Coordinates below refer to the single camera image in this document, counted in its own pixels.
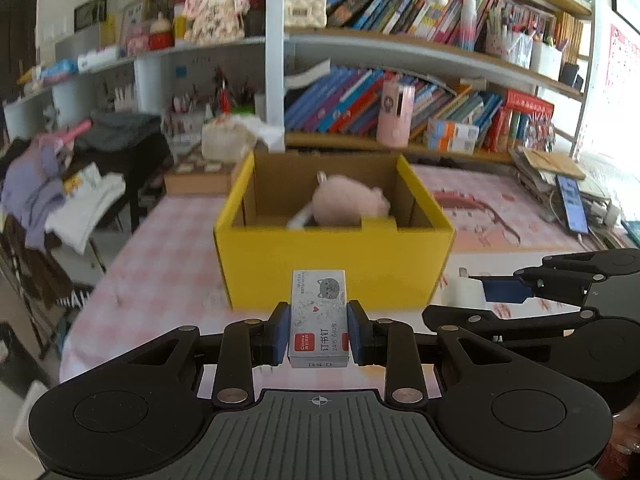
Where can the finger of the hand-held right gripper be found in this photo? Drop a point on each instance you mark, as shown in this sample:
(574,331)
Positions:
(525,320)
(505,291)

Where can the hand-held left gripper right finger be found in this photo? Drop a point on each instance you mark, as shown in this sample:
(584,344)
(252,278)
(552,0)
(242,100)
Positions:
(357,335)

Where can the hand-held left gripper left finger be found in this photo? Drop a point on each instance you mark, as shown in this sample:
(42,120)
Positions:
(281,335)

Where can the white staple box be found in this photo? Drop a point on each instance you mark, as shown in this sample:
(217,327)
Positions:
(317,320)

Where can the white charger plug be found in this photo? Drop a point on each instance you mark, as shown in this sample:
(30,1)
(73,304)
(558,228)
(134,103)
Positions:
(465,290)

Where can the yellow cardboard box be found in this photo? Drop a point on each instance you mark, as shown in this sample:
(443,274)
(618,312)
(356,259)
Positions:
(260,265)

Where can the white soft cloth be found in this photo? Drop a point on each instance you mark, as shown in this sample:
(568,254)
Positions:
(300,220)

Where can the pink plush toy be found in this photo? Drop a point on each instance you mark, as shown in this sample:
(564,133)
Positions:
(345,200)

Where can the smartphone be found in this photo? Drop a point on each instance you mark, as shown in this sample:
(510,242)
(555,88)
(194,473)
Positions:
(572,205)

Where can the stack of papers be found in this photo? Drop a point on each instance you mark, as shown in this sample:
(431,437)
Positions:
(597,192)

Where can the brown kraft envelope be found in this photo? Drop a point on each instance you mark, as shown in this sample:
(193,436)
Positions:
(552,162)

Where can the acrylic figure stand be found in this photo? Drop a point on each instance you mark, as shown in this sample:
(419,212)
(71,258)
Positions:
(539,130)

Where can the checkered wooden box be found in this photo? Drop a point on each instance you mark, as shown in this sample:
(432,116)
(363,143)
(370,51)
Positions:
(195,177)

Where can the red boxed book set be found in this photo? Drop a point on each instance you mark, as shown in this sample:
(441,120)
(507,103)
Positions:
(525,105)

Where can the cream cloth bag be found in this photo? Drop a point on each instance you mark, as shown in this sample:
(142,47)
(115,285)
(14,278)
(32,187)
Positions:
(222,142)

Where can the white crumpled cloths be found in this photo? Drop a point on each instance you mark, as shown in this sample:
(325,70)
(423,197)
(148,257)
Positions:
(260,130)

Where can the pink cylindrical device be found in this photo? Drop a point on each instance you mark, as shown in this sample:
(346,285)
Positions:
(395,115)

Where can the black cloth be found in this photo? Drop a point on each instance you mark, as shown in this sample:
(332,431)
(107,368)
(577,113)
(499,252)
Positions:
(140,165)

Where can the row of colourful books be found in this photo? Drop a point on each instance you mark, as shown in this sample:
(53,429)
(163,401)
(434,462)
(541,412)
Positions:
(330,105)

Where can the white storage box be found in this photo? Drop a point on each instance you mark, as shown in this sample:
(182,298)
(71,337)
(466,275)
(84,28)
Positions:
(546,62)

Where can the white printed t-shirt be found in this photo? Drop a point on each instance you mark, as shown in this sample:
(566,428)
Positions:
(82,210)

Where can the bunch of pens in holders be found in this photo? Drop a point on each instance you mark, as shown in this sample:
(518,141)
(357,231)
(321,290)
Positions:
(225,100)

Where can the clear cup of pens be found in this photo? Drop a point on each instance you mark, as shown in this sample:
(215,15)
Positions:
(507,42)

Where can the grey garment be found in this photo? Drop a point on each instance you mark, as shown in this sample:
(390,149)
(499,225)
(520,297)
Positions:
(125,127)

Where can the white bookshelf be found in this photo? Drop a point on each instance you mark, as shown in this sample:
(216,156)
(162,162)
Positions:
(274,60)

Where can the pink stick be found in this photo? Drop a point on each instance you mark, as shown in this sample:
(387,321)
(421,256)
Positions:
(79,130)

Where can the purple garment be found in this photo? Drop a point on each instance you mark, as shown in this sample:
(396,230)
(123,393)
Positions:
(27,195)

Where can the row of slanted shelf books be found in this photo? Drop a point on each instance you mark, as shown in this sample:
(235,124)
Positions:
(400,5)

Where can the red round jar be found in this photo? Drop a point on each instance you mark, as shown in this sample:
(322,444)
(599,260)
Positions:
(160,35)

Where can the white flat box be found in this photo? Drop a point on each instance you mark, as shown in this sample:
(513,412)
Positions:
(100,58)

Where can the cream quilted handbag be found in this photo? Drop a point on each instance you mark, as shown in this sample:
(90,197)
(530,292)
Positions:
(305,5)

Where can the doll in floral dress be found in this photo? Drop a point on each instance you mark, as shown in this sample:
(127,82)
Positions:
(215,10)

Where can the blue plastic pack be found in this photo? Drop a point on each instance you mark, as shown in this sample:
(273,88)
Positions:
(59,71)

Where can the wall poster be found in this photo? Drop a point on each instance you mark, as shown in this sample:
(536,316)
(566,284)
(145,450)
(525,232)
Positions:
(622,65)

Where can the black photo frame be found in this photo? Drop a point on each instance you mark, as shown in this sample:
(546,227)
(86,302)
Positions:
(90,12)

